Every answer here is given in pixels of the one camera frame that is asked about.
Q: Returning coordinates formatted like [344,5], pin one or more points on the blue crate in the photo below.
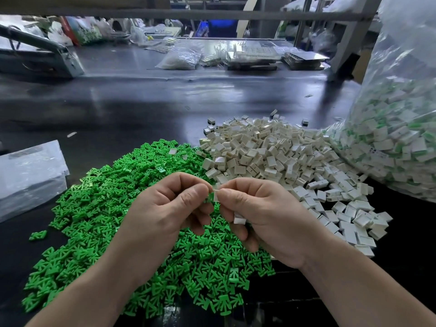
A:
[216,27]

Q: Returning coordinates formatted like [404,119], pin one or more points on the person's left forearm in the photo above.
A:
[78,299]

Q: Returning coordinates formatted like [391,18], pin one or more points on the person's right forearm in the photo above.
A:
[368,296]

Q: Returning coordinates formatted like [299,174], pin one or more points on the small green plastic part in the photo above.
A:
[37,235]

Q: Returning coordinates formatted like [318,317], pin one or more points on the pile of green plastic clips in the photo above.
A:
[95,201]

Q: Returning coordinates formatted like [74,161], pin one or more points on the pile of white plastic caps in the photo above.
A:
[286,150]

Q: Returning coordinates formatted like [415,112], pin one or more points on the small white plastic part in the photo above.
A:
[239,218]
[214,194]

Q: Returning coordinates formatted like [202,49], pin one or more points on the person's left hand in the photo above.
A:
[163,221]

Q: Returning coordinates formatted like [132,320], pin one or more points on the small clear bag of parts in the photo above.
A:
[178,59]

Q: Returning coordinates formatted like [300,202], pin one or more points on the dark flat tray stack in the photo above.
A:
[305,60]

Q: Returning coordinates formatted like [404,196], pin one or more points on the person's right hand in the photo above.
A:
[276,218]

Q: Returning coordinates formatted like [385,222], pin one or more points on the grey metal slanted post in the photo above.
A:
[358,32]

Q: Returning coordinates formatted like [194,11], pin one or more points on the grey metal horizontal bar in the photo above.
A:
[204,15]

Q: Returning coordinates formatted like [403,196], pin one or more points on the grey heat sealer machine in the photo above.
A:
[41,61]

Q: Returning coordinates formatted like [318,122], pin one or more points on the clear plastic bag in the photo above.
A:
[398,132]

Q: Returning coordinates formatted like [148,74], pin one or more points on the stack of clear flat bags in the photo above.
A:
[31,177]

